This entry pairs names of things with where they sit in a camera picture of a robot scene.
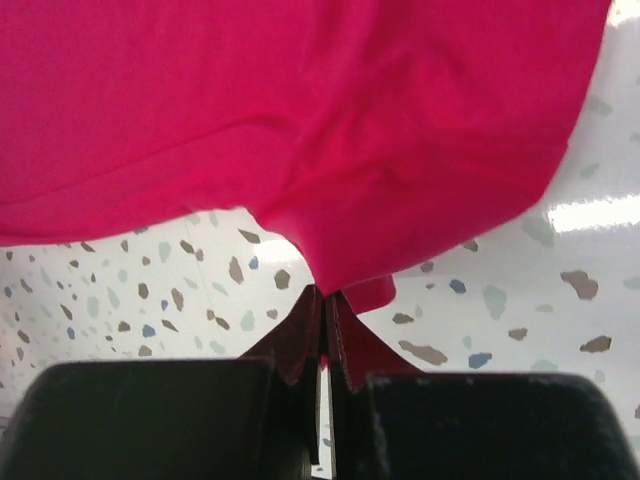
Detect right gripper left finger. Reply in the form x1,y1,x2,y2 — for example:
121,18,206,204
0,284,325,480

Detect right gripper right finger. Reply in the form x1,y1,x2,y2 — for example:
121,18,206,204
324,292,640,480

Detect pink t shirt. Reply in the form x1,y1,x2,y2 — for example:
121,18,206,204
0,0,614,314

